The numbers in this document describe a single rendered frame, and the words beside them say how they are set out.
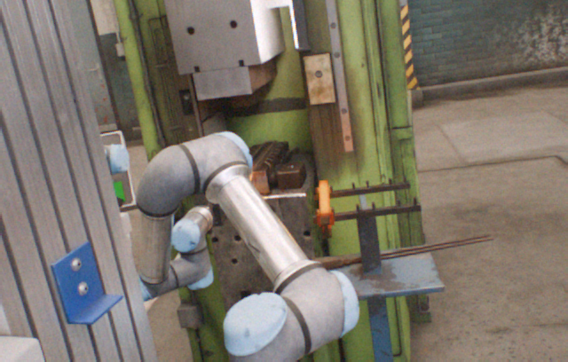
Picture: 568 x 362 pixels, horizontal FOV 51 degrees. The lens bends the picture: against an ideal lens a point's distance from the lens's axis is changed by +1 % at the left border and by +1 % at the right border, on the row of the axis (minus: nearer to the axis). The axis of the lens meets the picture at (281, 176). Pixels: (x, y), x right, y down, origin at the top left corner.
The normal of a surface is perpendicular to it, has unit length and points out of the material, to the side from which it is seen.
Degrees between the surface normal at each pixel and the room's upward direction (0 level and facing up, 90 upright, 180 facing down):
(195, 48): 90
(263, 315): 7
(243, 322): 7
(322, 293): 37
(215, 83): 90
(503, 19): 89
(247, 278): 90
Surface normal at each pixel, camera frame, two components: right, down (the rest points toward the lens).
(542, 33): -0.08, 0.26
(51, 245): 0.93, -0.04
